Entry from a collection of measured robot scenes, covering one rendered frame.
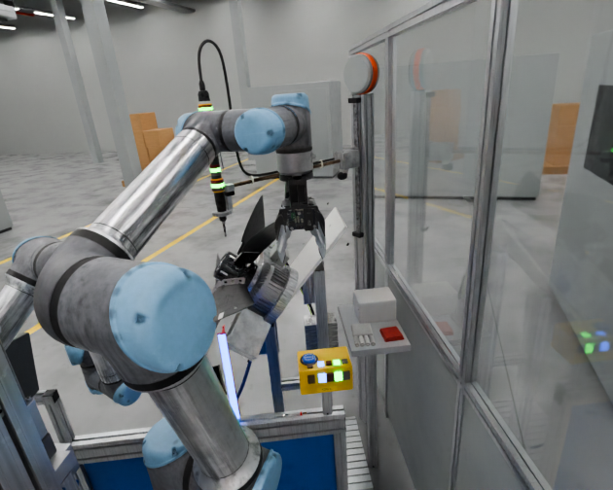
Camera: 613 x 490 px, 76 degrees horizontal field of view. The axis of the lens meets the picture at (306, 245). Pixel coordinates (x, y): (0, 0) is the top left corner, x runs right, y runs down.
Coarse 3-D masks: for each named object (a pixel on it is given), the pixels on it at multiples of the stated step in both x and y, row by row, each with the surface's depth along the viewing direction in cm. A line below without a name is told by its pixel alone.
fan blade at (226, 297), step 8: (224, 288) 143; (232, 288) 142; (240, 288) 142; (216, 296) 139; (224, 296) 137; (232, 296) 136; (240, 296) 135; (248, 296) 134; (216, 304) 133; (224, 304) 131; (232, 304) 130; (240, 304) 128; (248, 304) 126; (224, 312) 127; (232, 312) 125; (216, 320) 124
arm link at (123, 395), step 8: (48, 248) 96; (40, 256) 95; (48, 256) 94; (40, 264) 94; (96, 360) 104; (104, 360) 105; (96, 368) 107; (104, 368) 106; (112, 368) 106; (104, 376) 107; (112, 376) 107; (104, 384) 109; (112, 384) 108; (120, 384) 109; (104, 392) 112; (112, 392) 109; (120, 392) 108; (128, 392) 109; (136, 392) 111; (120, 400) 108; (128, 400) 110; (136, 400) 112
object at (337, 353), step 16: (304, 352) 124; (320, 352) 123; (336, 352) 122; (304, 368) 116; (320, 368) 116; (336, 368) 116; (304, 384) 117; (320, 384) 118; (336, 384) 118; (352, 384) 119
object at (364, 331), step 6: (354, 324) 170; (360, 324) 170; (366, 324) 169; (354, 330) 166; (360, 330) 165; (366, 330) 165; (354, 336) 162; (360, 336) 162; (366, 336) 161; (372, 336) 161; (354, 342) 159; (360, 342) 158; (366, 342) 158; (372, 342) 157
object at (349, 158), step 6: (348, 150) 171; (354, 150) 170; (336, 156) 168; (342, 156) 166; (348, 156) 166; (354, 156) 168; (342, 162) 167; (348, 162) 167; (354, 162) 169; (342, 168) 168; (348, 168) 168
